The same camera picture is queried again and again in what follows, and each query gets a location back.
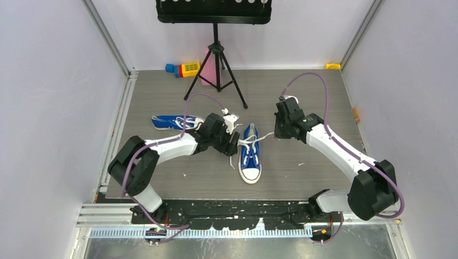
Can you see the aluminium frame rail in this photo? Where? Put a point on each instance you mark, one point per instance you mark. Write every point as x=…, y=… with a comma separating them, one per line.
x=105, y=215

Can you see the yellow corner block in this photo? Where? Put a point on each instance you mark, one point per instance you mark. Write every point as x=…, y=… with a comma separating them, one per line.
x=333, y=66

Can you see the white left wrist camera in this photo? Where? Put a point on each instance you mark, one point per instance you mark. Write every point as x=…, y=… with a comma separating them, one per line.
x=230, y=120

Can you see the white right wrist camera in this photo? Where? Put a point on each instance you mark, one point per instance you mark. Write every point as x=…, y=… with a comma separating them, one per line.
x=285, y=97

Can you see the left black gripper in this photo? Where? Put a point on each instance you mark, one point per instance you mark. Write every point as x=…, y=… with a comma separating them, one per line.
x=228, y=148

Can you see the black music stand tripod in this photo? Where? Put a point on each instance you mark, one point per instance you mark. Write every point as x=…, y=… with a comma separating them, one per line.
x=215, y=12

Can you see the blue sneaker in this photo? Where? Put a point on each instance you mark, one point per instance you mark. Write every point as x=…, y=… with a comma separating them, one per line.
x=249, y=161
x=175, y=122

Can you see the pink foam block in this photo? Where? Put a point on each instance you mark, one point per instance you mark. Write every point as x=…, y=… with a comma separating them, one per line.
x=209, y=69

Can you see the small wooden block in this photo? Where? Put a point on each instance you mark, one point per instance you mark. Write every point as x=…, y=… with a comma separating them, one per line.
x=356, y=115

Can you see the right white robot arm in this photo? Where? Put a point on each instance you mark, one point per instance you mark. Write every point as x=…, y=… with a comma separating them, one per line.
x=373, y=183

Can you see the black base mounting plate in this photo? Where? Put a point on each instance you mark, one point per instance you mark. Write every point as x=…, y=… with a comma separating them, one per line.
x=235, y=214

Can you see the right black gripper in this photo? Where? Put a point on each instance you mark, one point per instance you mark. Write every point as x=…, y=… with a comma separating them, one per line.
x=277, y=133

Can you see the colourful toy block phone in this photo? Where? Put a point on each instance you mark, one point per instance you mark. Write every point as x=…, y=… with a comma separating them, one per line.
x=183, y=70

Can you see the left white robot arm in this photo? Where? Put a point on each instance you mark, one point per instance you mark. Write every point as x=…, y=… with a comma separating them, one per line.
x=135, y=162

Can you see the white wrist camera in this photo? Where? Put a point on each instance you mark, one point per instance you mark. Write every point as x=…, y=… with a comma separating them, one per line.
x=230, y=120
x=285, y=97

